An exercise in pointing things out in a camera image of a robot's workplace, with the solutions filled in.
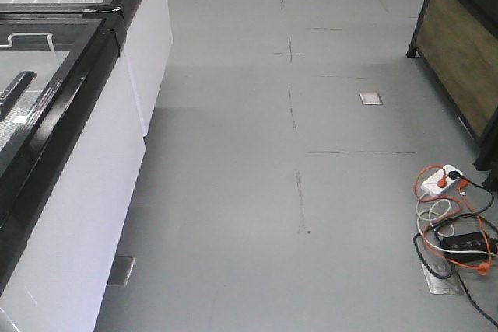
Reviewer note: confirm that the floor socket plate near cables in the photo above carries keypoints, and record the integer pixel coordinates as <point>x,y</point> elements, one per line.
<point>448,286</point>

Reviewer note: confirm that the white power strip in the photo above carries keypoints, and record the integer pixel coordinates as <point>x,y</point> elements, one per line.
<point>440,181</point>

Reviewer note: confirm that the black power adapter brick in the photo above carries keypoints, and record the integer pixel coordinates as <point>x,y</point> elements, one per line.
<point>468,247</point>

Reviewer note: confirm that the dark wooden display counter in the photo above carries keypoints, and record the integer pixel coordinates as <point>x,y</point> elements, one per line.
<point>457,40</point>

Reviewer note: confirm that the steel floor socket plate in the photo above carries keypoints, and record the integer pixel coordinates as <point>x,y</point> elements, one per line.
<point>370,98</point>

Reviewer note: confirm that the near white chest freezer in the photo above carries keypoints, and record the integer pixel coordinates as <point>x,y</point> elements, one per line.
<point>72,142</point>

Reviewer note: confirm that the floor plate beside freezer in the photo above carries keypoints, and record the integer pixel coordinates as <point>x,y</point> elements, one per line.
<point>121,270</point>

